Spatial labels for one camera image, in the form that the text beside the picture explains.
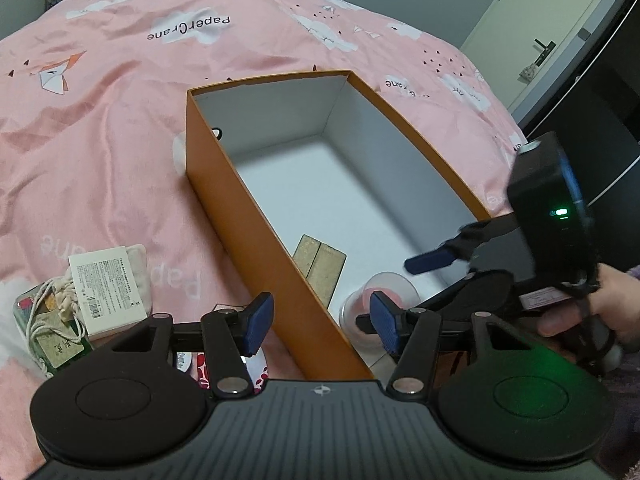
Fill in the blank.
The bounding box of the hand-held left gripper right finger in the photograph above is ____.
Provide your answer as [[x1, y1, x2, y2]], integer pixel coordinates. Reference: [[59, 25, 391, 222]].
[[370, 292, 538, 395]]

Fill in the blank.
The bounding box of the cream door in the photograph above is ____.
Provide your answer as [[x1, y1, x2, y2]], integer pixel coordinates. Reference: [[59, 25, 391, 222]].
[[460, 0, 636, 112]]

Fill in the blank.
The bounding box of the person's purple clothing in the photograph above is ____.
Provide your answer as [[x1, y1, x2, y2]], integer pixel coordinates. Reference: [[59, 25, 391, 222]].
[[597, 355, 640, 480]]

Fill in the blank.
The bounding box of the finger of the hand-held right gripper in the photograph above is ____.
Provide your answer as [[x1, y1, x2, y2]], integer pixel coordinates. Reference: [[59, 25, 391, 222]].
[[411, 271, 483, 313], [404, 215, 519, 277]]

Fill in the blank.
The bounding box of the person's right hand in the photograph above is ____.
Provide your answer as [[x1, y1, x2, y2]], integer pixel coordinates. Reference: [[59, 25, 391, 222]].
[[537, 262, 640, 347]]

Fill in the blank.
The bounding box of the black door handle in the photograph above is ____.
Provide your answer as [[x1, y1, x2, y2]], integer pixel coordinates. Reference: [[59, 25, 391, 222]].
[[534, 37, 557, 68]]

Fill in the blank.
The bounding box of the green pouch with cord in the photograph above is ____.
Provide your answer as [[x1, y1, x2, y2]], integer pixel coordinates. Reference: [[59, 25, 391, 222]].
[[14, 284, 96, 375]]

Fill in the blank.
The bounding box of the white paper box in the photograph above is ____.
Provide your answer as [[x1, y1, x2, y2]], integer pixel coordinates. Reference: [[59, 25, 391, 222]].
[[68, 245, 149, 338]]

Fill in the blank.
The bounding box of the white box with red pattern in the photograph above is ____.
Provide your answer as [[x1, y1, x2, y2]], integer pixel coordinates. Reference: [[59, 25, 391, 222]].
[[175, 350, 269, 395]]

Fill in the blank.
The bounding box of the clear plastic cup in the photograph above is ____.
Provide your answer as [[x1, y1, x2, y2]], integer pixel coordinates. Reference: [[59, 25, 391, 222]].
[[340, 272, 422, 361]]

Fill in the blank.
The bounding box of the orange cardboard box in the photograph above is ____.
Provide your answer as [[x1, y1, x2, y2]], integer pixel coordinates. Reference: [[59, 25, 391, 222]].
[[186, 70, 493, 382]]

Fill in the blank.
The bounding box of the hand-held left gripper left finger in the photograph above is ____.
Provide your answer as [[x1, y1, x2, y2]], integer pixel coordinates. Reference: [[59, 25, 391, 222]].
[[107, 291, 275, 400]]

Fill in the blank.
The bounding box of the pink printed blanket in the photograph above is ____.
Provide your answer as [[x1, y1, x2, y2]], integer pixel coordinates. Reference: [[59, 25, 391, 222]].
[[0, 0, 527, 467]]

